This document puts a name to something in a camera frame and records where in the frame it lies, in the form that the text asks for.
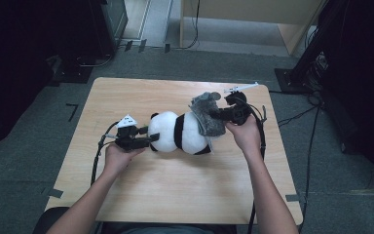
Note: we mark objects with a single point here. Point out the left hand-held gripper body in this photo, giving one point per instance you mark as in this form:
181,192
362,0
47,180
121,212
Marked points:
128,138

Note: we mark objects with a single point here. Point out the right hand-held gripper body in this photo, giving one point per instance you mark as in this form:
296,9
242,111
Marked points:
238,112

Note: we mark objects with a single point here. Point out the grey fluffy cloth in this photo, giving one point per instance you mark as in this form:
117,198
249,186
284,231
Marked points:
207,113

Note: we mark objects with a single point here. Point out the panda plush toy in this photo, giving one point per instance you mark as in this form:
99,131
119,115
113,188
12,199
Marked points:
165,131

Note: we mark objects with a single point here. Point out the person's left hand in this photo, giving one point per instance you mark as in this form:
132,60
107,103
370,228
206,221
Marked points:
118,161

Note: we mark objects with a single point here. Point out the person's right hand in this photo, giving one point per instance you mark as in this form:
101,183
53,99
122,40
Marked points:
246,136

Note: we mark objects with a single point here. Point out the black tape corner mark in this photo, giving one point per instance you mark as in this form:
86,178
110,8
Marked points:
73,110

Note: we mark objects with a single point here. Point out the black metal stand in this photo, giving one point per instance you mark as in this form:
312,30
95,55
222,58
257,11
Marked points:
305,58

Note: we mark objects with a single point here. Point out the person's dark clothing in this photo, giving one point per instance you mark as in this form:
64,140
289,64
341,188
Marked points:
175,230

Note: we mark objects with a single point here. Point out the light wooden furniture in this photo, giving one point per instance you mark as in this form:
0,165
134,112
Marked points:
240,11

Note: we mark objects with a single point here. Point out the dark cabinet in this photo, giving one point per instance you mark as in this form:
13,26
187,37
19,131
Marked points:
110,22

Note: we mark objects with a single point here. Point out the black floor base plate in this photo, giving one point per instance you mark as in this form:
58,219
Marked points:
73,73

